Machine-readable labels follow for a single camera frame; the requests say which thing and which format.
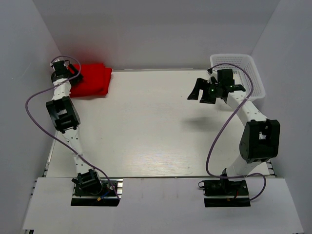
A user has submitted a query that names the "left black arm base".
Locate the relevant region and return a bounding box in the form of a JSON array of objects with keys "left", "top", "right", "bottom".
[{"left": 71, "top": 179, "right": 123, "bottom": 207}]

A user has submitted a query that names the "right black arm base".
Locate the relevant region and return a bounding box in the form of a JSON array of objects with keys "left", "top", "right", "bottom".
[{"left": 198, "top": 177, "right": 251, "bottom": 208}]

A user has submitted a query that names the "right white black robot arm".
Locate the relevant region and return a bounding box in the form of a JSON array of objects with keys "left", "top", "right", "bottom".
[{"left": 188, "top": 69, "right": 280, "bottom": 195}]

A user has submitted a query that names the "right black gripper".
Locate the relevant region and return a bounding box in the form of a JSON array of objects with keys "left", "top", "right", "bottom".
[{"left": 188, "top": 78, "right": 222, "bottom": 104}]

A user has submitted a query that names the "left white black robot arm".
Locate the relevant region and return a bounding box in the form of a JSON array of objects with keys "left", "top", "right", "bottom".
[{"left": 46, "top": 59, "right": 103, "bottom": 195}]

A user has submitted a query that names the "white plastic basket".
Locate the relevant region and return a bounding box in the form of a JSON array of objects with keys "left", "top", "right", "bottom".
[{"left": 210, "top": 54, "right": 266, "bottom": 101}]

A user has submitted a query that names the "folded red t shirt stack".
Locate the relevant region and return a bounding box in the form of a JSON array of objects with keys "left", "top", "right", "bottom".
[{"left": 70, "top": 63, "right": 113, "bottom": 98}]

